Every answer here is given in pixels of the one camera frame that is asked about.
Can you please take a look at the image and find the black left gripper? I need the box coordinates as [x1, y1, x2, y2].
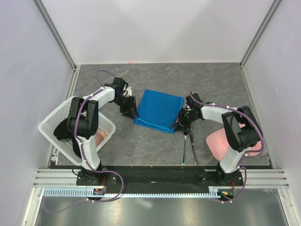
[112, 96, 139, 120]

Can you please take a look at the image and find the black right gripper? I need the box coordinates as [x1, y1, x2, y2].
[170, 107, 198, 132]

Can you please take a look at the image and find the blue cloth napkin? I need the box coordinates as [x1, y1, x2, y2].
[134, 89, 184, 134]

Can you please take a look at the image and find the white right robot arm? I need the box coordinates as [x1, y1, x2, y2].
[171, 103, 264, 186]

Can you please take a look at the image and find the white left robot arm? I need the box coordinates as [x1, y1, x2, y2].
[67, 81, 139, 185]

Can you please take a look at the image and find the iridescent rainbow fork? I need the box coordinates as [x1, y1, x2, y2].
[182, 130, 189, 166]

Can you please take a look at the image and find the silver table knife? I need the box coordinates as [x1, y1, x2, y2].
[189, 129, 199, 165]

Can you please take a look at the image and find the pink cap in basket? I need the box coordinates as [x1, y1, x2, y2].
[95, 130, 108, 147]

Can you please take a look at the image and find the pink baseball cap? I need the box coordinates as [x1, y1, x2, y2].
[206, 128, 264, 161]

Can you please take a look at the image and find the black cloth in basket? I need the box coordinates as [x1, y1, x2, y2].
[54, 118, 81, 158]

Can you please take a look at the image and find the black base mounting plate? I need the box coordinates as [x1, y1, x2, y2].
[76, 166, 244, 193]

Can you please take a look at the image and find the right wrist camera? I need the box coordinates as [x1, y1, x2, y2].
[186, 93, 202, 109]

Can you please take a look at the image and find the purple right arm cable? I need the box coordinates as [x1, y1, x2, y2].
[189, 92, 265, 203]

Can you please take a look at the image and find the light blue cable duct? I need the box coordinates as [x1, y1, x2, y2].
[44, 187, 221, 198]

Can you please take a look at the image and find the right aluminium frame post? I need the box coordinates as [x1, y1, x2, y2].
[239, 0, 282, 69]

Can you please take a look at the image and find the aluminium frame post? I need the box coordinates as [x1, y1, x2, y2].
[239, 0, 282, 69]
[33, 0, 77, 71]

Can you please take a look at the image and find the left aluminium frame post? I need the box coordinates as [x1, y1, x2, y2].
[33, 0, 77, 71]

